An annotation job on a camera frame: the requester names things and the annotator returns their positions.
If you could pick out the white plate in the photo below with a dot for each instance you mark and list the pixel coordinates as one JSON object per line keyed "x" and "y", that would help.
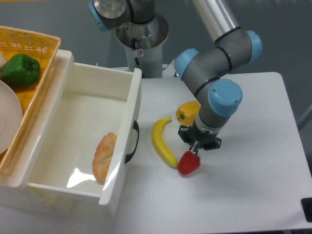
{"x": 10, "y": 116}

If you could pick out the yellow woven basket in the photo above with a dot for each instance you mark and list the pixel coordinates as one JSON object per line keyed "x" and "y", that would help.
{"x": 30, "y": 55}

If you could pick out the bread loaf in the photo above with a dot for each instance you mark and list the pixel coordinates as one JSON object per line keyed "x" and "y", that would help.
{"x": 102, "y": 157}

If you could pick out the white drawer cabinet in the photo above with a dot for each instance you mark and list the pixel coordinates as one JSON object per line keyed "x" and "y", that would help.
{"x": 15, "y": 173}

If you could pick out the yellow bell pepper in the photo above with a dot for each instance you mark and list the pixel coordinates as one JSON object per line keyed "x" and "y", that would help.
{"x": 187, "y": 112}

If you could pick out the green bell pepper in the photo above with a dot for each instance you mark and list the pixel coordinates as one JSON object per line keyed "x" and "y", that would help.
{"x": 20, "y": 70}

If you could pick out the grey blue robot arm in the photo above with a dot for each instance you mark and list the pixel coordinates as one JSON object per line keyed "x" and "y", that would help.
{"x": 202, "y": 73}

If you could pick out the red bell pepper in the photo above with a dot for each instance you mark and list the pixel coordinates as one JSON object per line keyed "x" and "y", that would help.
{"x": 188, "y": 163}

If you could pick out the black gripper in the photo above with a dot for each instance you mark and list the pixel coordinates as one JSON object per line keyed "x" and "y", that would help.
{"x": 199, "y": 138}

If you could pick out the yellow banana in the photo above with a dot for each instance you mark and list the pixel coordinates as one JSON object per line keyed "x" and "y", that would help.
{"x": 159, "y": 144}

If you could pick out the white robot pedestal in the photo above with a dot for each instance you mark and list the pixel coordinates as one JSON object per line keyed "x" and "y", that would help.
{"x": 143, "y": 44}

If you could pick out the white onion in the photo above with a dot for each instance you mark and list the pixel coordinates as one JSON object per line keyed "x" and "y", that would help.
{"x": 2, "y": 59}

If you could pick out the black table corner device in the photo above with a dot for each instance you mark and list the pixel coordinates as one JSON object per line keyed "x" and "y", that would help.
{"x": 307, "y": 208}

